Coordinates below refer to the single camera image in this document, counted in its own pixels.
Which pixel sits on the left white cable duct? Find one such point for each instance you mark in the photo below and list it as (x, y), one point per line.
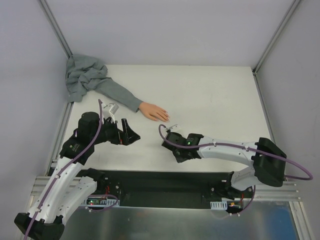
(100, 202)

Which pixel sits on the right aluminium frame post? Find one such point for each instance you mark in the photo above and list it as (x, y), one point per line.
(293, 7)

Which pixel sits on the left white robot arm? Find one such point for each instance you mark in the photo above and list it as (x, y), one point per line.
(47, 217)

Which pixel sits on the left aluminium frame post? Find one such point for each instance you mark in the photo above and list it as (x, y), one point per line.
(55, 27)

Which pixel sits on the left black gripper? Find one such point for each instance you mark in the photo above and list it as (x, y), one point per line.
(121, 135)

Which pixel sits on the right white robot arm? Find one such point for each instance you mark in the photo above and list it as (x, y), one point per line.
(264, 161)

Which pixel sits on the aluminium frame post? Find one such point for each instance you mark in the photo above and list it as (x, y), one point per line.
(55, 27)
(293, 7)

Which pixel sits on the mannequin hand with nails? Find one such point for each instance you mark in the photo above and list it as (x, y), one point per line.
(153, 112)

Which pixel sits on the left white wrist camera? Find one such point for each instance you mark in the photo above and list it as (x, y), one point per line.
(109, 111)

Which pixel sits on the grey shirt with sleeve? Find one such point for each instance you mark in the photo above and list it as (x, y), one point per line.
(85, 73)

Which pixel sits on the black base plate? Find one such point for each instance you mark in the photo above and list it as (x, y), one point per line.
(130, 188)

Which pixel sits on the white cable duct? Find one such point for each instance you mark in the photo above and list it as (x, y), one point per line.
(100, 202)
(219, 205)

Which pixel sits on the right white cable duct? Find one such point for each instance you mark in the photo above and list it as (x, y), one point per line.
(219, 205)

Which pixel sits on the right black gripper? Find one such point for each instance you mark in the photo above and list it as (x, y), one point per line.
(172, 146)

